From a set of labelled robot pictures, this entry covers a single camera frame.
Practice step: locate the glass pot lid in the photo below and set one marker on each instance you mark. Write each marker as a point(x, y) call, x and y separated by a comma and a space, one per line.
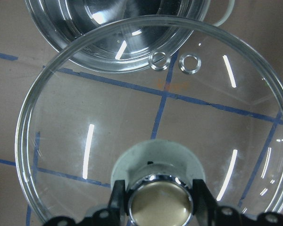
point(216, 114)

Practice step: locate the pale green steel pot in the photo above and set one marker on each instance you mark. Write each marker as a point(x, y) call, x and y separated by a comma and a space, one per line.
point(121, 36)

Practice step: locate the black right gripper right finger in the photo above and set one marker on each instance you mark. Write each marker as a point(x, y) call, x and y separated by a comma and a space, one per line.
point(209, 213)

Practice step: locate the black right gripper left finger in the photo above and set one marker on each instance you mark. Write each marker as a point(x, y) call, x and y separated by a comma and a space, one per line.
point(112, 214)

